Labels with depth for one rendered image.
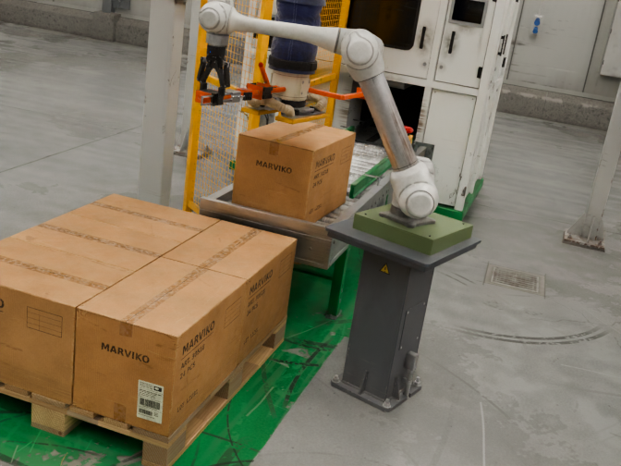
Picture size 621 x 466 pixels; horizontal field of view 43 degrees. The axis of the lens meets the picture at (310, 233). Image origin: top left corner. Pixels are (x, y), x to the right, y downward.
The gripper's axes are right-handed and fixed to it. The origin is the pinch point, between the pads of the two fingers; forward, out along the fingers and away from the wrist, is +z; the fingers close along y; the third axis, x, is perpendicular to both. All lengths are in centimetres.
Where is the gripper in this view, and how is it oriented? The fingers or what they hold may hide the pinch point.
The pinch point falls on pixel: (212, 95)
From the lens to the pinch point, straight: 329.5
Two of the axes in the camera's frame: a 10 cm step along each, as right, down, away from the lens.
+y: -8.4, -2.8, 4.6
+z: -1.4, 9.4, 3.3
